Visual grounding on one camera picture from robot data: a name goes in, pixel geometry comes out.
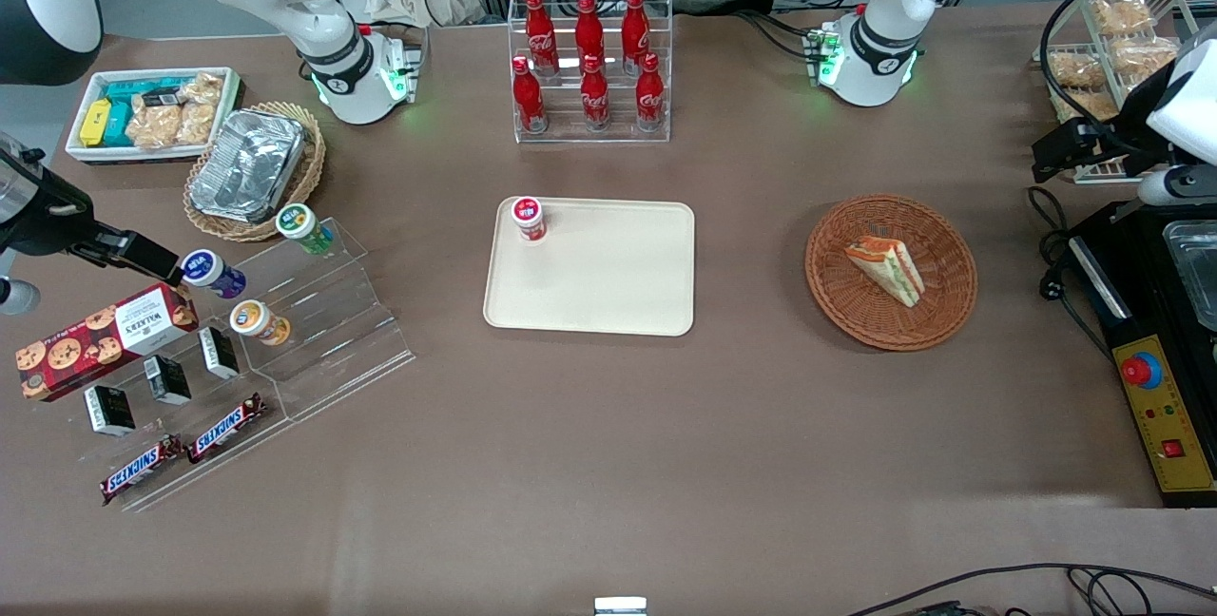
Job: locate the cream plastic tray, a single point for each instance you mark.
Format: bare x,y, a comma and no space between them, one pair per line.
608,274

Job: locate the black machine with yellow panel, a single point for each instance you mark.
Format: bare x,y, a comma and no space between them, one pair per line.
1141,255

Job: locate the triangular sandwich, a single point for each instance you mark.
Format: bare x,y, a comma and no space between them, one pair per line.
889,269

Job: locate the blue-lid purple cup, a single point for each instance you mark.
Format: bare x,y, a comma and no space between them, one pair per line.
211,272

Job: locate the stainless steel pan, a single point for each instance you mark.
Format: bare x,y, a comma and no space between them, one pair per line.
1198,264

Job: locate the long teal box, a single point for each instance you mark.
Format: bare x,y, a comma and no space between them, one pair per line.
133,89

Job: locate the small black packet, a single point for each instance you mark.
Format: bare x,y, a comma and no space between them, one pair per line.
162,99

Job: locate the aluminium foil container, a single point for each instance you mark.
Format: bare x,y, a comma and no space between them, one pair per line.
247,164

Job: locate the bagged fried snack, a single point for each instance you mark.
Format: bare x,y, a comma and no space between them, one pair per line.
1122,15
1141,55
1076,70
1084,105

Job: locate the small black box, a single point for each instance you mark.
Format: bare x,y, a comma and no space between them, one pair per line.
168,380
219,353
109,411

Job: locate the short teal box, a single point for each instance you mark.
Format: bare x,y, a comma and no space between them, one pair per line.
118,126

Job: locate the clear acrylic stepped riser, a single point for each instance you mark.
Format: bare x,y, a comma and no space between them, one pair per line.
238,464
333,331

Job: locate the red cola bottle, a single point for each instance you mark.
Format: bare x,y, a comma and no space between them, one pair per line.
635,31
589,31
595,103
650,101
541,36
529,103

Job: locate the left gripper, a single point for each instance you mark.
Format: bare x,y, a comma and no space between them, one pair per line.
1114,137

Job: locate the dark brown round wicker basket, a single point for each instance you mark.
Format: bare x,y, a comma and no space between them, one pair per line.
856,312

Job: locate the clear acrylic bottle rack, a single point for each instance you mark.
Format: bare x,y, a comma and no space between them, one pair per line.
561,133

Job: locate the yellow small box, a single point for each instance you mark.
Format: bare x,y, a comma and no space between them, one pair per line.
95,124

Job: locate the red emergency stop button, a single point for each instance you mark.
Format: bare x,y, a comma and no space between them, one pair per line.
1141,370

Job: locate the Snickers chocolate bar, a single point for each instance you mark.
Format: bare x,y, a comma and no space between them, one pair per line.
226,428
141,470

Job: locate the light tan wicker basket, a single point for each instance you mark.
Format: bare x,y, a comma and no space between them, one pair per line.
309,169

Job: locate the red cookie box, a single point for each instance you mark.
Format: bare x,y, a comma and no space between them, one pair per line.
95,345

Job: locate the red-lid white cup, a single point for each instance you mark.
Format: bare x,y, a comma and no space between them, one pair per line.
529,219

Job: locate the green-lid cup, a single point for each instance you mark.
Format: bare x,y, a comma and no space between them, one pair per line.
302,224

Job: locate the white rectangular plastic bin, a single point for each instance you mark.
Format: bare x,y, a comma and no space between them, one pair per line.
86,153

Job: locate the clear bag of snacks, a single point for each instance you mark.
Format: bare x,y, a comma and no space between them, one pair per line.
200,112
154,126

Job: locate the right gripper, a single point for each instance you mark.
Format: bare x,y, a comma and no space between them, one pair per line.
49,222

